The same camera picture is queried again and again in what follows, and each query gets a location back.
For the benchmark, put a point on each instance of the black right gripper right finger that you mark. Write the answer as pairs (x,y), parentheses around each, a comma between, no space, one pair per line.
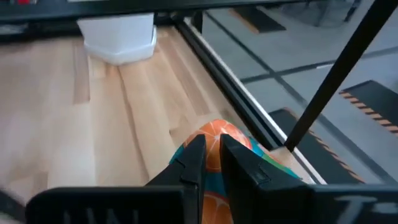
(264,202)

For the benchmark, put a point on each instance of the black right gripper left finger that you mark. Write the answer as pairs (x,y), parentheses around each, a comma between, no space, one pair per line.
(174,202)

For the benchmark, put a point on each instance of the short teal oranges can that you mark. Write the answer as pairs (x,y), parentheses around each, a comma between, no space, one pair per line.
(213,149)

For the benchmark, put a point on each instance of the black floor mat striped edge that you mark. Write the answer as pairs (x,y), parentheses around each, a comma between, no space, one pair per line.
(376,99)
(258,18)
(317,155)

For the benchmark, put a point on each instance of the white plant pot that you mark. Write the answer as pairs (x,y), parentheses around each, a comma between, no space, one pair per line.
(118,37)

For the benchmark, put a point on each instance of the black aluminium table frame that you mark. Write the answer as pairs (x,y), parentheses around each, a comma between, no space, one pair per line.
(236,90)

